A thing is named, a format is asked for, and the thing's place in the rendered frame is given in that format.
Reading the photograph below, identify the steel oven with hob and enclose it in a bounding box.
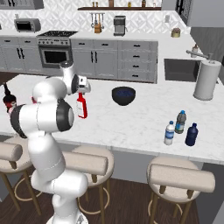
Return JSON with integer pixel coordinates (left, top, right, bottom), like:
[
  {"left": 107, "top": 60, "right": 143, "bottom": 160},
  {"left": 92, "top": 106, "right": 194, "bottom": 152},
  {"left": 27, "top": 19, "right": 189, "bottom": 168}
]
[{"left": 36, "top": 30, "right": 79, "bottom": 70}]

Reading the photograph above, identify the red glass bottle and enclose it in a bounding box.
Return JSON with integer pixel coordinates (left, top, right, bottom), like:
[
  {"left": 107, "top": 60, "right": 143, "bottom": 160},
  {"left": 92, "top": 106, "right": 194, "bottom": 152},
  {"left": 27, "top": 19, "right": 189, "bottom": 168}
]
[{"left": 76, "top": 92, "right": 88, "bottom": 120}]

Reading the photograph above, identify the white paper towel roll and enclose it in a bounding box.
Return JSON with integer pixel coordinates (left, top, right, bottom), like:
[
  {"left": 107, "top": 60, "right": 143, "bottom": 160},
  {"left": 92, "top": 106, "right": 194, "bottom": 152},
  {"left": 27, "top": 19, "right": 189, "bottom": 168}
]
[{"left": 192, "top": 59, "right": 222, "bottom": 102}]

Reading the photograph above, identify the small soap dispenser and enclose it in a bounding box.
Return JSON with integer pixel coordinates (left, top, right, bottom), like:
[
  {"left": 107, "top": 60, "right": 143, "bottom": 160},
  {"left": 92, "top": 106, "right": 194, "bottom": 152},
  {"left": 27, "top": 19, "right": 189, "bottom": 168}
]
[{"left": 191, "top": 43, "right": 200, "bottom": 55}]

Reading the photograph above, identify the grey wall cupboard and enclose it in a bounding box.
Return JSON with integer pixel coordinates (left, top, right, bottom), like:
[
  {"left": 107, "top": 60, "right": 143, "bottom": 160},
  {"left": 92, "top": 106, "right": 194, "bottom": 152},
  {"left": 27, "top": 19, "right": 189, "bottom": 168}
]
[{"left": 0, "top": 0, "right": 45, "bottom": 11}]

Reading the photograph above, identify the grey cupboard run with drawers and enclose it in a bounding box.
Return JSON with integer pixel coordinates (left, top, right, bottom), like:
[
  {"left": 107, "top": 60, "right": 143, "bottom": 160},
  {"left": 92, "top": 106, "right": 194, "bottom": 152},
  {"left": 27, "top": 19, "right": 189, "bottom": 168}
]
[{"left": 70, "top": 38, "right": 159, "bottom": 84}]

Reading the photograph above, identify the grey tall cupboard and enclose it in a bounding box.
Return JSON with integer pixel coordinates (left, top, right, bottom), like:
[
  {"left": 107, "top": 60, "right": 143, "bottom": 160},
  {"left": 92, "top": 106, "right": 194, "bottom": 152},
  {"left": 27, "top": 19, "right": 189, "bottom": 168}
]
[{"left": 174, "top": 0, "right": 224, "bottom": 28}]

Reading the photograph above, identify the beige bar stool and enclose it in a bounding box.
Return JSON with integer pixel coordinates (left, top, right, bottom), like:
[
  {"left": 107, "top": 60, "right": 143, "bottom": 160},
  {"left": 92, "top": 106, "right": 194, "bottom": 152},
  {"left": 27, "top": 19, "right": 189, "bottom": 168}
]
[
  {"left": 0, "top": 135, "right": 44, "bottom": 217},
  {"left": 62, "top": 145, "right": 116, "bottom": 224},
  {"left": 146, "top": 156, "right": 217, "bottom": 224}
]

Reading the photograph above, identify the dark bottle with red label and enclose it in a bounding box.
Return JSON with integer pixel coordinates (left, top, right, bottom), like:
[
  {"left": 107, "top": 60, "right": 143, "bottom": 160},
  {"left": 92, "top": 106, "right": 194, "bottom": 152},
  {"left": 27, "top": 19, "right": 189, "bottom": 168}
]
[{"left": 2, "top": 82, "right": 18, "bottom": 115}]

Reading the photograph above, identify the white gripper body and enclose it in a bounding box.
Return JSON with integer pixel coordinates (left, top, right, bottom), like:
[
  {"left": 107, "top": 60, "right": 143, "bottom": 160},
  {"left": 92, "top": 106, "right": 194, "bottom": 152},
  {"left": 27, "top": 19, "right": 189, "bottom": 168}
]
[{"left": 77, "top": 76, "right": 92, "bottom": 95}]

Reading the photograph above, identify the grey tap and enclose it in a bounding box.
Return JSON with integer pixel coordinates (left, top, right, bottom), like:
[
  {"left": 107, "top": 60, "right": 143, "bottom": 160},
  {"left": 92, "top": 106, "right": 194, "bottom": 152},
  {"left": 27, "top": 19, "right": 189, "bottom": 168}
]
[{"left": 185, "top": 49, "right": 216, "bottom": 61}]

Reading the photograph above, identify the black bowl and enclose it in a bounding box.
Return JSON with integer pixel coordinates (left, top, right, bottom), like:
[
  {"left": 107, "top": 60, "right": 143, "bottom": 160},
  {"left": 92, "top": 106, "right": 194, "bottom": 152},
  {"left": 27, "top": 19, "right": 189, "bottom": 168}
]
[{"left": 111, "top": 86, "right": 137, "bottom": 107}]

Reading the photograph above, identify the black coffee machine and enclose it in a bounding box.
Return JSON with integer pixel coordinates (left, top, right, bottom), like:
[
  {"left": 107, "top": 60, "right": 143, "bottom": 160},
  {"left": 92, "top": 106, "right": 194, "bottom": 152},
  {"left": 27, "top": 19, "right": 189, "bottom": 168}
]
[{"left": 113, "top": 15, "right": 128, "bottom": 37}]

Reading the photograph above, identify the dark sink basin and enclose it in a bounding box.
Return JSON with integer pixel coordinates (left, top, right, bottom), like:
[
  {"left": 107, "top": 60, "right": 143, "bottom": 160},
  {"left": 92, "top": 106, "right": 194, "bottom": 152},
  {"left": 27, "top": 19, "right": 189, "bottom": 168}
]
[{"left": 164, "top": 58, "right": 203, "bottom": 83}]

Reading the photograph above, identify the grey plastic bottle blue cap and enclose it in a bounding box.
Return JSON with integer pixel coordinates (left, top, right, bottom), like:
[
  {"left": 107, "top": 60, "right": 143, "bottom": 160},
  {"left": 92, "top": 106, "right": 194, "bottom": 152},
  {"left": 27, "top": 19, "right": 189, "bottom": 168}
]
[{"left": 174, "top": 109, "right": 187, "bottom": 135}]

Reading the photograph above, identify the round tan jar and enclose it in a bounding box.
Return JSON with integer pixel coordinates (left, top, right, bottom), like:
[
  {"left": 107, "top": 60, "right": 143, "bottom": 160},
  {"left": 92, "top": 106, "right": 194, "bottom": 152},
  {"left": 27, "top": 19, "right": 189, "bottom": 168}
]
[{"left": 171, "top": 27, "right": 182, "bottom": 39}]

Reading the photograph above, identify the white plastic bottle blue cap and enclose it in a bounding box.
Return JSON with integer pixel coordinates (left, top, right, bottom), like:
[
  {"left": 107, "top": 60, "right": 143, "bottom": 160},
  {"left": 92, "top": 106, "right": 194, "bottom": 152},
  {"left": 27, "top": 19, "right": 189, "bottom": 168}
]
[{"left": 164, "top": 120, "right": 176, "bottom": 146}]

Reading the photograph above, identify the dark wooden wall shelf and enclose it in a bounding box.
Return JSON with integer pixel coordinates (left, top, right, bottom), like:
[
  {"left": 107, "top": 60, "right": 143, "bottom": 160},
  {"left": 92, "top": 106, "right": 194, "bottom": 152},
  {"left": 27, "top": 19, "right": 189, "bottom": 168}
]
[{"left": 77, "top": 6, "right": 163, "bottom": 11}]

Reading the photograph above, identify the dark blue plastic bottle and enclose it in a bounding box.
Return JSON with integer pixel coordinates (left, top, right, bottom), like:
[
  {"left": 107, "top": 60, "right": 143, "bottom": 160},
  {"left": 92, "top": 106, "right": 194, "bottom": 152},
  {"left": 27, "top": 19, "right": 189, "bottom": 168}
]
[{"left": 185, "top": 122, "right": 200, "bottom": 147}]

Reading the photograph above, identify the rail with hanging tools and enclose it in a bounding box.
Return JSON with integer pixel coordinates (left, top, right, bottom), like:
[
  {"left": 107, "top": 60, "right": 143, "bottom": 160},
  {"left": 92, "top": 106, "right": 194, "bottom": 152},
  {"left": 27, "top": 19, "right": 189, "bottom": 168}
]
[{"left": 89, "top": 11, "right": 106, "bottom": 29}]

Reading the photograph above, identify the grey toaster oven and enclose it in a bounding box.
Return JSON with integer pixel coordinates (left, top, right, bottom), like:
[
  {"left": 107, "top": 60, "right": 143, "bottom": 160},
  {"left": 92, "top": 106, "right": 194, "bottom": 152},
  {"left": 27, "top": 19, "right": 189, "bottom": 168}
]
[{"left": 13, "top": 17, "right": 42, "bottom": 33}]

